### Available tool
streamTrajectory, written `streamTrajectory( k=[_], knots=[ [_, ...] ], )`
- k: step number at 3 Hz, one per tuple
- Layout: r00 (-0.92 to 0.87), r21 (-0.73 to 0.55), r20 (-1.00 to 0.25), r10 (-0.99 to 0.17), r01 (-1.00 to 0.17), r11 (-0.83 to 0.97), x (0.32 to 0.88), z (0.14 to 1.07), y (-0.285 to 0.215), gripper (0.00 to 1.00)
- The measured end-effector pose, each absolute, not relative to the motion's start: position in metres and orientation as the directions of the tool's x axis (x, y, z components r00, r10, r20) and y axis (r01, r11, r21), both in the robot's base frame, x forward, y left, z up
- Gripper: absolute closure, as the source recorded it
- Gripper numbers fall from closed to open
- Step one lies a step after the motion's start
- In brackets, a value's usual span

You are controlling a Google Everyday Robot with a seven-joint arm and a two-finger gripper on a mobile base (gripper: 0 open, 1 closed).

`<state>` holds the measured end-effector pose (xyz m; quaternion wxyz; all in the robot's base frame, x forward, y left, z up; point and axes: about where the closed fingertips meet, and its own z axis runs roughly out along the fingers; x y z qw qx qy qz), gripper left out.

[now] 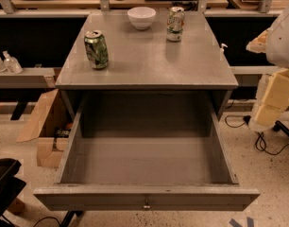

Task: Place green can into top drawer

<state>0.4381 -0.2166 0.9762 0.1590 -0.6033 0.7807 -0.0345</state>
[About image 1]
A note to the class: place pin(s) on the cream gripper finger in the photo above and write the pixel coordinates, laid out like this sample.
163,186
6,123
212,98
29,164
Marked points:
272,98
259,44

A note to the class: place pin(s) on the open cardboard box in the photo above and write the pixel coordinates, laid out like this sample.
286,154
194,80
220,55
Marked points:
48,116

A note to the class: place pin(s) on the grey cabinet with top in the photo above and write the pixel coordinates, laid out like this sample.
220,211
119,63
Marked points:
145,59

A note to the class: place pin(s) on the white and green soda can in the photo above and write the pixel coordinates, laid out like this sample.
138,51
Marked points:
175,23

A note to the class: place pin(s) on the clear sanitizer bottle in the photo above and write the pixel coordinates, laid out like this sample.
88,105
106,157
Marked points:
12,64

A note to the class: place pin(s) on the white bowl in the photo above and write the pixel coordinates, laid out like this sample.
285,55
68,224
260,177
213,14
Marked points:
141,17

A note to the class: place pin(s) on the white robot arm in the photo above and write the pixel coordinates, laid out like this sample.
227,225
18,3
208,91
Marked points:
277,51

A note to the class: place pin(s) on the small white pump bottle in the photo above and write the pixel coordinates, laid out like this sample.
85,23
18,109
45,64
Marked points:
223,47

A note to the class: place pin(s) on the open grey top drawer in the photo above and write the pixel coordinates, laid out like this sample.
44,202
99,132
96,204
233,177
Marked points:
125,147

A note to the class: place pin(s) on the metal drawer knob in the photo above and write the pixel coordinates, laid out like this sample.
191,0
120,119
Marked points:
146,205

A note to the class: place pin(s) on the black chair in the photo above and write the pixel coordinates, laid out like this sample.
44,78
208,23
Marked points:
10,186

